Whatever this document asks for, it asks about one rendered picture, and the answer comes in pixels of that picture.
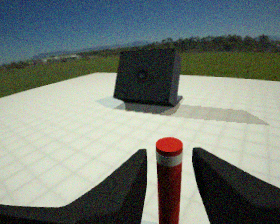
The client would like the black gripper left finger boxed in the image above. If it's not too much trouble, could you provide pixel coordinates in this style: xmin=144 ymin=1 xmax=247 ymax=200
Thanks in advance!
xmin=0 ymin=149 xmax=148 ymax=224

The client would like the red peg with white band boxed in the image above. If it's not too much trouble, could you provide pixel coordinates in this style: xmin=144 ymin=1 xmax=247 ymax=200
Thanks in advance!
xmin=156 ymin=137 xmax=183 ymax=224

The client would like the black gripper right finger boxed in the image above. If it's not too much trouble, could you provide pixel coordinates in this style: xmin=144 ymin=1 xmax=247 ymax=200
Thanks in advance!
xmin=192 ymin=147 xmax=280 ymax=224

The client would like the dark grey sloped panel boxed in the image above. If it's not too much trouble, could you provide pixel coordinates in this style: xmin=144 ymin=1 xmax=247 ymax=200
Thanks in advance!
xmin=113 ymin=48 xmax=183 ymax=107

